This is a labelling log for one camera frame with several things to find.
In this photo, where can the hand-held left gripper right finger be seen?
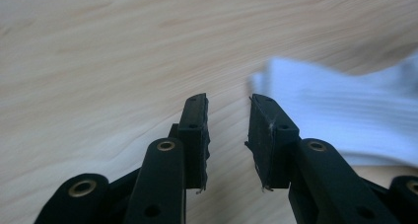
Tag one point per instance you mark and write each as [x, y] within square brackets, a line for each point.
[272, 151]

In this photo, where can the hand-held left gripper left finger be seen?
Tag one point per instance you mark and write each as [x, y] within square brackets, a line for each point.
[194, 145]

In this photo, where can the white sock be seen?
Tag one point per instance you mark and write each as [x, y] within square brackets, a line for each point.
[345, 109]

